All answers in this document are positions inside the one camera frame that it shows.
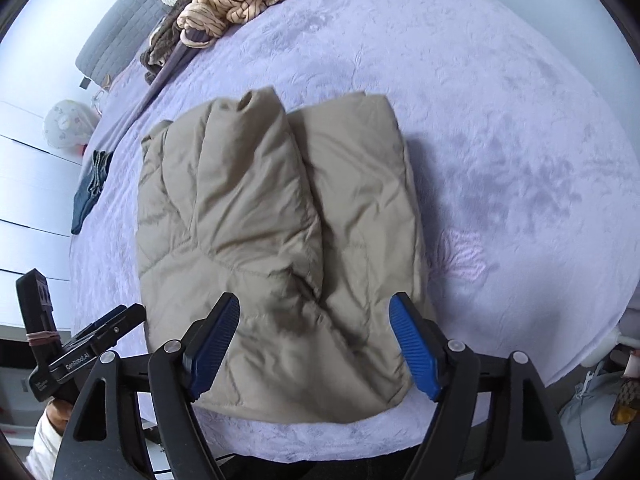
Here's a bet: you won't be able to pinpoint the beige puffer jacket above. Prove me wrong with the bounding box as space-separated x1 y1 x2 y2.
136 87 438 423

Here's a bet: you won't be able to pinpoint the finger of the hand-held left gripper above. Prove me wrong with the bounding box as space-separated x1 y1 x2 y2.
90 304 147 354
74 305 130 341

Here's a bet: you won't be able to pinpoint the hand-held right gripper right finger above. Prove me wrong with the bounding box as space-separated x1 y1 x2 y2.
389 292 576 480

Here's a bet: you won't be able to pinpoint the white pipe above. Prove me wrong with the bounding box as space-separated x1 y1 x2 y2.
582 330 640 368

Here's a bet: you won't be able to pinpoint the brown fleece garment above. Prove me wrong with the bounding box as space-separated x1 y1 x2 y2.
139 0 211 86

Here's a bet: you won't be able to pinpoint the white plastic hanger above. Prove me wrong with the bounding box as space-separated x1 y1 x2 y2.
90 75 114 112

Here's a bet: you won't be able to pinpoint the light blue bag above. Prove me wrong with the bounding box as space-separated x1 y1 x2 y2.
557 365 631 476

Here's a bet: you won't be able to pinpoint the white wardrobe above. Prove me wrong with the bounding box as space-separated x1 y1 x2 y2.
0 100 86 326

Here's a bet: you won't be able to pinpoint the person's left forearm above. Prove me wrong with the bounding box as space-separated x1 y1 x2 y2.
27 399 76 480

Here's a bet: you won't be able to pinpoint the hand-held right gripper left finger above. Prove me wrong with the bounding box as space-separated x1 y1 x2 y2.
52 292 241 480

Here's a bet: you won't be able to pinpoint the white floral plush pillow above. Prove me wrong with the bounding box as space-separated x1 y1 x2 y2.
42 99 101 150

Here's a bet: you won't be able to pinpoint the brown patterned bag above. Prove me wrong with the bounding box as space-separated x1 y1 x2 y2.
609 377 640 426

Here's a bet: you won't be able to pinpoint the purple bed cover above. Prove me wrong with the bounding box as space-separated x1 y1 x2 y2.
67 0 640 461

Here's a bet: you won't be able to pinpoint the folded blue jeans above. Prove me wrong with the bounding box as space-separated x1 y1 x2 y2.
70 150 115 236

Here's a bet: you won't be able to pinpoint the grey quilted headboard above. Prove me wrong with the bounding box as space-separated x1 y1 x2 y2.
75 0 176 91

